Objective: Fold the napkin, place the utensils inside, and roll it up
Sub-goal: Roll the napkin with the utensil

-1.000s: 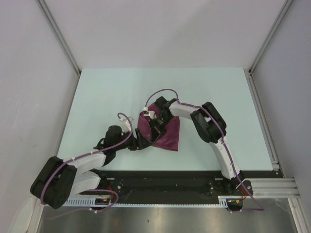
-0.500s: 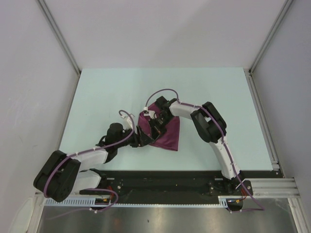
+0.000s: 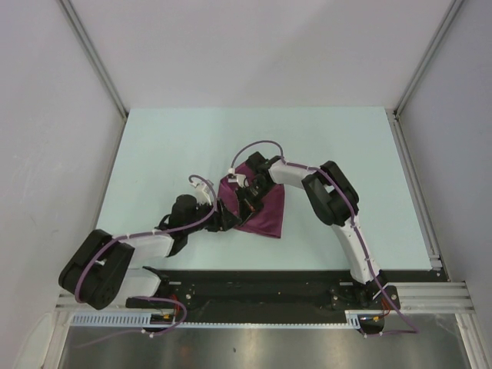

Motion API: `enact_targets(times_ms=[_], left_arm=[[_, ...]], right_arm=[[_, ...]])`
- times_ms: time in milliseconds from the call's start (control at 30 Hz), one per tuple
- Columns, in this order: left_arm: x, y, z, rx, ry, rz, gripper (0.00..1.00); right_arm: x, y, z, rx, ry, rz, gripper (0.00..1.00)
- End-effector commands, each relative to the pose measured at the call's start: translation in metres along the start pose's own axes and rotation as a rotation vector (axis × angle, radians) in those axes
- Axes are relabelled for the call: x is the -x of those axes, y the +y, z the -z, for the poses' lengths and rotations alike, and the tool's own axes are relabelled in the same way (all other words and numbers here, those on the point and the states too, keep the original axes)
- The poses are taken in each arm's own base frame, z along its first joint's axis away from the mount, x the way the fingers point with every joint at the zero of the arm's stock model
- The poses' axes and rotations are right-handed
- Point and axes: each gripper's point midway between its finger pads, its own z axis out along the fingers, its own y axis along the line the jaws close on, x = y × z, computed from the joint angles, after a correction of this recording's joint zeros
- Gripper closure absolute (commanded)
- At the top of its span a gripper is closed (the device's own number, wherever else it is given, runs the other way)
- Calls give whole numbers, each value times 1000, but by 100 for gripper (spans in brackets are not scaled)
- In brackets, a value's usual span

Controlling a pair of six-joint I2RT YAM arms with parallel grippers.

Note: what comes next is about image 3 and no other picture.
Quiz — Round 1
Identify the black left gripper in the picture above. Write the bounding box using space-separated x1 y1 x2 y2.
184 198 241 234

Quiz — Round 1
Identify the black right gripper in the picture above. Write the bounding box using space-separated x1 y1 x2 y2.
235 179 274 226

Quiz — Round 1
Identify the purple cloth napkin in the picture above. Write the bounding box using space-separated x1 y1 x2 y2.
218 162 285 238

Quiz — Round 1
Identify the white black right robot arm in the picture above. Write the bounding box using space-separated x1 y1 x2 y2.
228 152 385 308

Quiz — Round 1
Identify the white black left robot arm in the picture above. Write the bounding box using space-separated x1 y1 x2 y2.
58 194 242 310

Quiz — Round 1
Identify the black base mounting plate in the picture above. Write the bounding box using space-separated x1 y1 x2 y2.
126 269 449 323

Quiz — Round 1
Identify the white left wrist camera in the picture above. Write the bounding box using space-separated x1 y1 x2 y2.
190 179 214 204

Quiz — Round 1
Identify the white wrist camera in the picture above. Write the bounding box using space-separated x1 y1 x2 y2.
226 168 248 188
190 179 214 204

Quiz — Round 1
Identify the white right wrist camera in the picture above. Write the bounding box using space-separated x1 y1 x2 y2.
226 168 248 188

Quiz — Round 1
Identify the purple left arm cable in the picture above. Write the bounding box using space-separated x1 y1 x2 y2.
72 175 216 348

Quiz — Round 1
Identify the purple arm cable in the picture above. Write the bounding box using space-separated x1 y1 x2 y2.
72 175 216 348
229 139 421 336

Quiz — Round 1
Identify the light blue cable duct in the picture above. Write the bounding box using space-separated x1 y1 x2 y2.
70 312 361 329

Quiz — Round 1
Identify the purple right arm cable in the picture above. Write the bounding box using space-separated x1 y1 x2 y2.
229 139 421 336

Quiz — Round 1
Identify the aluminium side rail right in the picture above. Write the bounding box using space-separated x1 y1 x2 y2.
387 110 446 271

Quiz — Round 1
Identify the aluminium frame post left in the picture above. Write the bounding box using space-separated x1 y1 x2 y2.
56 0 129 121

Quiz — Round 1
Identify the aluminium frame post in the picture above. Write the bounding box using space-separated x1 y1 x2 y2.
56 0 129 121
393 0 467 119

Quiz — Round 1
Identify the aluminium frame post right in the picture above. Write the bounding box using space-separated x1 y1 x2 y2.
393 0 467 119

